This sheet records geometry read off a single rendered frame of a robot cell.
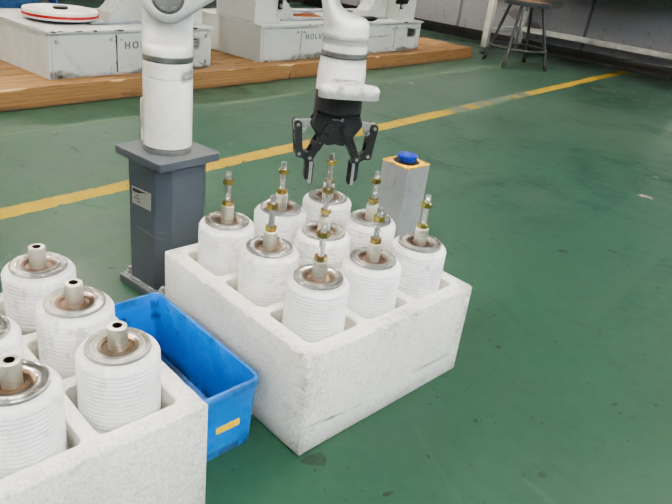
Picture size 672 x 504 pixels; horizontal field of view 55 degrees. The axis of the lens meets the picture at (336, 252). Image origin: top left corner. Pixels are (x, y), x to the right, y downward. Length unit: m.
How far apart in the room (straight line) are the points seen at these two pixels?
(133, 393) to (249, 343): 0.28
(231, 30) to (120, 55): 0.86
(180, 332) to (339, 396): 0.30
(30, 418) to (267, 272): 0.42
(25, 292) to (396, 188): 0.72
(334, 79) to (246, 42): 2.59
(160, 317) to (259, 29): 2.50
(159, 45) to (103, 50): 1.71
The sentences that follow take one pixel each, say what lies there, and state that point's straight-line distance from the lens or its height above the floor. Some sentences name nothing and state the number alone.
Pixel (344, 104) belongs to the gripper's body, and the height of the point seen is 0.48.
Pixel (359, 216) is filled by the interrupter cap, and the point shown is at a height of 0.25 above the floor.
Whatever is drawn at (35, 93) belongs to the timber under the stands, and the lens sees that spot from 2.74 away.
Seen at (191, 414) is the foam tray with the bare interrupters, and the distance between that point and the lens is 0.81.
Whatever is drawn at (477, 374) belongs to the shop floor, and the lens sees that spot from 1.27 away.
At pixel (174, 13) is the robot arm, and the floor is 0.56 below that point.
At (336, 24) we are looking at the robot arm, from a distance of 0.99.
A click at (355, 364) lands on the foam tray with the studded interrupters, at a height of 0.13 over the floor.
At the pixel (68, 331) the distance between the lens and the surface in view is 0.86.
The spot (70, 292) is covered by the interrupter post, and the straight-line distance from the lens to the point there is 0.87.
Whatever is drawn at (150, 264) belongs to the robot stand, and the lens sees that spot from 1.36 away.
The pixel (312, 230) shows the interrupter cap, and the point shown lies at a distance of 1.11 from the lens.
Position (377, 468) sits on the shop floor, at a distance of 1.02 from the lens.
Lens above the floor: 0.71
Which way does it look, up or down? 26 degrees down
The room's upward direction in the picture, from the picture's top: 7 degrees clockwise
